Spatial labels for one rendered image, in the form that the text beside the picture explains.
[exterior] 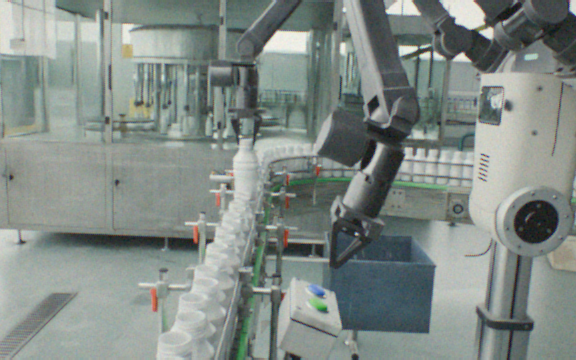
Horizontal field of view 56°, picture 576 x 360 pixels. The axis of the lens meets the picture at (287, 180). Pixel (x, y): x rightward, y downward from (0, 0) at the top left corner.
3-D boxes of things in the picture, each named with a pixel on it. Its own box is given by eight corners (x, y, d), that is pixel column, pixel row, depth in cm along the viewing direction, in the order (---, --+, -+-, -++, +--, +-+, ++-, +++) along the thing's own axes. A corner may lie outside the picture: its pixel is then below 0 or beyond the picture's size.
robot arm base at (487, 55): (489, 80, 139) (517, 40, 138) (464, 63, 139) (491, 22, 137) (478, 81, 148) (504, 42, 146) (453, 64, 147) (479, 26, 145)
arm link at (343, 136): (421, 100, 80) (394, 122, 88) (350, 68, 78) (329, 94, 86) (402, 172, 76) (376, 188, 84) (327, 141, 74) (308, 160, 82)
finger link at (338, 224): (313, 264, 81) (339, 207, 80) (311, 250, 88) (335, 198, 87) (355, 281, 82) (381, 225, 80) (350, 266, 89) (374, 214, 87)
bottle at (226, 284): (236, 344, 95) (239, 253, 92) (225, 360, 89) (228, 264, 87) (204, 339, 97) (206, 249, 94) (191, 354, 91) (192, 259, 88)
